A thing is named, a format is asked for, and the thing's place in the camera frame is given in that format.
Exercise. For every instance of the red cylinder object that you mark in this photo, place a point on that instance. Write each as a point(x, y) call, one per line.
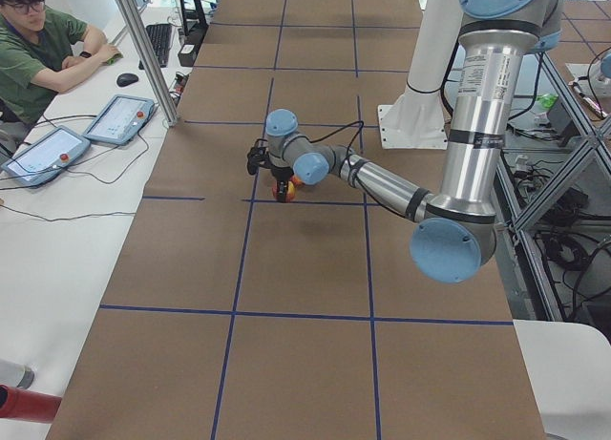
point(26, 405)

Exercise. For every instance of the red yellow apple front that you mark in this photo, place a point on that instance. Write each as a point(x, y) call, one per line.
point(297, 182)

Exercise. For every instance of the brown paper table cover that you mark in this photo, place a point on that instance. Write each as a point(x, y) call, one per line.
point(232, 316)

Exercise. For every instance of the teach pendant tablet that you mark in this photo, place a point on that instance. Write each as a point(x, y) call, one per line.
point(120, 120)
point(49, 156)

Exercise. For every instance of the red yellow apple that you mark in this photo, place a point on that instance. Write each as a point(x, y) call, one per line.
point(284, 191)
point(297, 182)

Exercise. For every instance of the aluminium frame post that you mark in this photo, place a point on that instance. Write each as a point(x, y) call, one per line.
point(131, 16)

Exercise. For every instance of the black keyboard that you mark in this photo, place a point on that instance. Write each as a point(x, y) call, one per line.
point(160, 37)

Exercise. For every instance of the far teach pendant tablet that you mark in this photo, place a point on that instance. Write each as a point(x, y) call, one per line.
point(120, 120)

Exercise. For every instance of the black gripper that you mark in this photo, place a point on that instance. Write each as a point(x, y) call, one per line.
point(281, 174)

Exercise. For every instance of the black box with label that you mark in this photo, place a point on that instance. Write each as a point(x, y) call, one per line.
point(187, 55)

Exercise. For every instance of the near teach pendant tablet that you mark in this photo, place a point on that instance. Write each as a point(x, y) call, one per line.
point(49, 156)

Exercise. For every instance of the black computer mouse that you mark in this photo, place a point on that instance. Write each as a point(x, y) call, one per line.
point(126, 79)

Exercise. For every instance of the white pedestal base plate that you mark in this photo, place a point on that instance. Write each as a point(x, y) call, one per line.
point(413, 121)

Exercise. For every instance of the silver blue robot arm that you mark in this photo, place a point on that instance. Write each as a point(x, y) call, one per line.
point(459, 94)

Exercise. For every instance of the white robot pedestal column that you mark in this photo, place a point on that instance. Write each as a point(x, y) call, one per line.
point(434, 46)

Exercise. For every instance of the person in green shirt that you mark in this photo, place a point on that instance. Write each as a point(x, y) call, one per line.
point(45, 52)

